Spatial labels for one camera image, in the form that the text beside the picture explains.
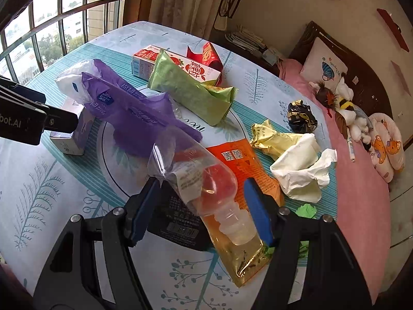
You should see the orange snack pouch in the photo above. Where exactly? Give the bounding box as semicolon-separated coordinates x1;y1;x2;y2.
206;138;285;288

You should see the black gold crumpled wrapper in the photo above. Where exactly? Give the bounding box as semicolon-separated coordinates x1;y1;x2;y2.
287;100;318;134

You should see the white printed cushion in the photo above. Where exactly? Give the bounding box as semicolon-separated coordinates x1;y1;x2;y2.
300;36;349;86

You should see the clear plastic bottle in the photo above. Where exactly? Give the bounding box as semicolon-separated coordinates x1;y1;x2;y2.
148;125;258;246

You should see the light blue small box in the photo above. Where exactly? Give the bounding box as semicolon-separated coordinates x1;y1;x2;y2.
261;48;280;66

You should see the white crumpled tissue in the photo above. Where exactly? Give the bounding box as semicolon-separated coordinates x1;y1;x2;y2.
303;149;338;189

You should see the red paper packet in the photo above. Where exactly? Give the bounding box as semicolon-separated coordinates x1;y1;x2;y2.
186;41;223;71

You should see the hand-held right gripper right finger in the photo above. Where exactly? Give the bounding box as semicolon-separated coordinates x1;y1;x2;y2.
243;177;373;310

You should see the yellow crumpled wrapper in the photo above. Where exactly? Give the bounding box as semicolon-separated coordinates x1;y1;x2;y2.
250;119;304;161

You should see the bear print baby pillow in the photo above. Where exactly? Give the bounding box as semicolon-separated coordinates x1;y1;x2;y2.
368;112;405;183

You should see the beige curtain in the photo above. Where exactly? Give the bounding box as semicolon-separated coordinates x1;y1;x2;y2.
148;0;233;39

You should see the purple plastic bag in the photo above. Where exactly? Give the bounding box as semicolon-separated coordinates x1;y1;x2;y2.
81;59;204;156

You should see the cream crumpled paper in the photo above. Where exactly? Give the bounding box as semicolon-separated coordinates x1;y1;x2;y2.
269;133;323;203

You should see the green paper scrap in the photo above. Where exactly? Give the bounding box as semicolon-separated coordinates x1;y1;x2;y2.
296;203;317;219

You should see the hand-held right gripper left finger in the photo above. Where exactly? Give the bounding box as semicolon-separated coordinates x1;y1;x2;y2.
32;177;161;310

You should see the bee plush toy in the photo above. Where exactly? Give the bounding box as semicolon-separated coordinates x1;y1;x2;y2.
334;77;357;117

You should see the red wall decoration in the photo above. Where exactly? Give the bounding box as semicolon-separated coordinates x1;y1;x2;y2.
377;8;393;26
390;60;412;88
394;19;412;52

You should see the red drink carton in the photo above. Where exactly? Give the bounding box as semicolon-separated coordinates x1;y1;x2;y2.
132;44;223;86

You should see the white grey plush toy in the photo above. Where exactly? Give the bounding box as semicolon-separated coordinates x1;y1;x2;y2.
347;108;375;143

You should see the black cardboard box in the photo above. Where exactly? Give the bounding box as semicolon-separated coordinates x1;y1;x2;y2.
147;181;215;252

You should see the pink bed sheet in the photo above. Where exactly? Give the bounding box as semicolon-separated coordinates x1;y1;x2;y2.
278;59;392;305

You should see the dark wooden nightstand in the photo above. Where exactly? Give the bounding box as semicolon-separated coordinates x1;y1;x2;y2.
210;29;284;75

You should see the green snack wrapper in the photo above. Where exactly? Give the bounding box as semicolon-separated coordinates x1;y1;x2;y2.
148;49;239;127

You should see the lavender tissue box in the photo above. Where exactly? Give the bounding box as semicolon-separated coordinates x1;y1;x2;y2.
49;98;94;156

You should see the brown plush toy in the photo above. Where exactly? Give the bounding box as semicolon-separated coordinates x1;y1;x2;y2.
309;81;347;130

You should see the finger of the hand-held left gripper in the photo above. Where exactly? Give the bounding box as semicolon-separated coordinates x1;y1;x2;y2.
0;76;79;134

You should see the stack of papers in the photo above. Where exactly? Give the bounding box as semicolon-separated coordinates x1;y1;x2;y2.
224;24;267;52

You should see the dark wooden headboard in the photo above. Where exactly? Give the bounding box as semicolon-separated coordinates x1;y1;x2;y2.
289;21;396;121

